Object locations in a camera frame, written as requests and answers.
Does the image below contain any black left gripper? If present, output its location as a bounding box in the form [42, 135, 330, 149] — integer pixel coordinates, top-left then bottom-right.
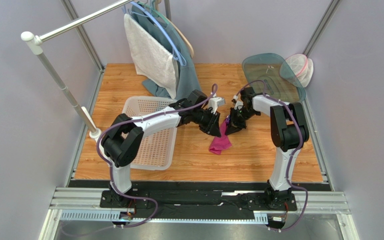
[191, 108, 222, 139]

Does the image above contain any magenta paper napkin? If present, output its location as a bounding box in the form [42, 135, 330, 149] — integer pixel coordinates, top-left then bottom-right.
[209, 120, 232, 155]

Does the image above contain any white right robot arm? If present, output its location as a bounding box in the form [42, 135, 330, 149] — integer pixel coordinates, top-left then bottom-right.
[225, 87, 310, 209]

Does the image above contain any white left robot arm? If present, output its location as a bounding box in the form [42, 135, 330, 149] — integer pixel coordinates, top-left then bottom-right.
[96, 84, 225, 200]

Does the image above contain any blue-grey shirt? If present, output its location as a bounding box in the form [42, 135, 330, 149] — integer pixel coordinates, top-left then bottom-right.
[129, 5, 201, 100]

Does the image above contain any white plastic basket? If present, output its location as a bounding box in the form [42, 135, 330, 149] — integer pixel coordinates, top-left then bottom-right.
[122, 96, 177, 171]

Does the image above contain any transparent teal plastic lid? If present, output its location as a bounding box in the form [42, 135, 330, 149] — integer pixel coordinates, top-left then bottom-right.
[241, 53, 306, 103]

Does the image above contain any blue clothes hanger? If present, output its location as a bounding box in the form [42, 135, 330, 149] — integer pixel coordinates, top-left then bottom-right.
[128, 1, 186, 66]

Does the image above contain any white mesh laundry bag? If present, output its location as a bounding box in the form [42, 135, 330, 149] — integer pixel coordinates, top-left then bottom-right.
[279, 54, 314, 88]

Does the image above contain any white towel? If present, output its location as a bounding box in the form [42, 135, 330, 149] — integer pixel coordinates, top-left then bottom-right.
[124, 14, 179, 99]

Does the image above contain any wooden clothes hanger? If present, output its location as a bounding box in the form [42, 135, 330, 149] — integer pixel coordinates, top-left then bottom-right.
[163, 0, 195, 59]

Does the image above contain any green clothes hanger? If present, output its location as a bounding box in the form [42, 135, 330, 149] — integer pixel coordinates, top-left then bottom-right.
[138, 0, 172, 25]

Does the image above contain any white clothes rack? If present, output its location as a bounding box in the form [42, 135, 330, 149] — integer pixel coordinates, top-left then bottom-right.
[20, 0, 135, 141]

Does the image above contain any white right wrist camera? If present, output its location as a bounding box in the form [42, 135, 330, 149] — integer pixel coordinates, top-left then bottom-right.
[232, 95, 244, 111]

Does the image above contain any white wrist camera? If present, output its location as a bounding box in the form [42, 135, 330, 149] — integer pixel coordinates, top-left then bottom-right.
[232, 95, 244, 111]
[208, 96, 226, 115]

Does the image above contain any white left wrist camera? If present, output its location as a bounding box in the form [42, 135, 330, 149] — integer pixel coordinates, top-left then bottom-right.
[208, 96, 226, 115]

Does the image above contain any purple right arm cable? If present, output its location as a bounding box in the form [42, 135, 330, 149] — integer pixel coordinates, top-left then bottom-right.
[233, 79, 309, 233]

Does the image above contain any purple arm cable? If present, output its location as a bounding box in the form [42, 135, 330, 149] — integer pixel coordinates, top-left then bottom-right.
[96, 83, 219, 229]
[233, 79, 309, 233]

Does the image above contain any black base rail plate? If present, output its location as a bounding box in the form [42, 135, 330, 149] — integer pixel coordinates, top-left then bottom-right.
[99, 181, 298, 220]

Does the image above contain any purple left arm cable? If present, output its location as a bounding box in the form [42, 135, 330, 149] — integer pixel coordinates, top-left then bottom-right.
[96, 83, 219, 229]

